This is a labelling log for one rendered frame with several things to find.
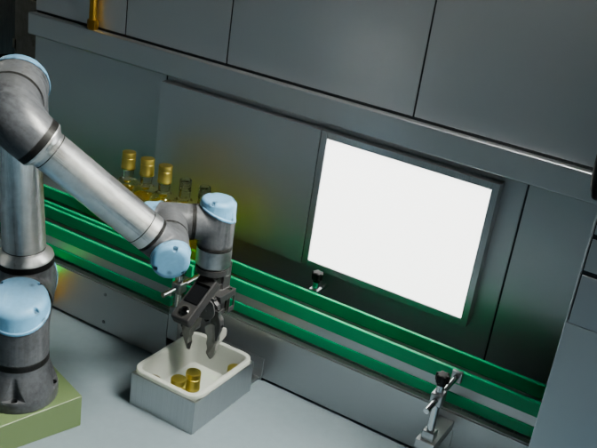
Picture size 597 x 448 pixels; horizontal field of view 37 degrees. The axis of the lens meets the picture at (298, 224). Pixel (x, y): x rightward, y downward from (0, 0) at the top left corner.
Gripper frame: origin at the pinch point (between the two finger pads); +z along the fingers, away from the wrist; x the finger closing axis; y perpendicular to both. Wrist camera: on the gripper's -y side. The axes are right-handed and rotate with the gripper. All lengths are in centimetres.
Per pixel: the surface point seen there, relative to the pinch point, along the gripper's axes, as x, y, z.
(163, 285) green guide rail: 16.9, 9.2, -6.1
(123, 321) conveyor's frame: 26.5, 7.3, 6.4
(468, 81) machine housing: -36, 36, -64
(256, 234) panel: 8.4, 34.3, -14.2
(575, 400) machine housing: -78, -2, -24
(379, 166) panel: -21, 34, -41
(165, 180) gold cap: 27.7, 21.4, -26.1
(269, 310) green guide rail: -6.8, 18.1, -5.1
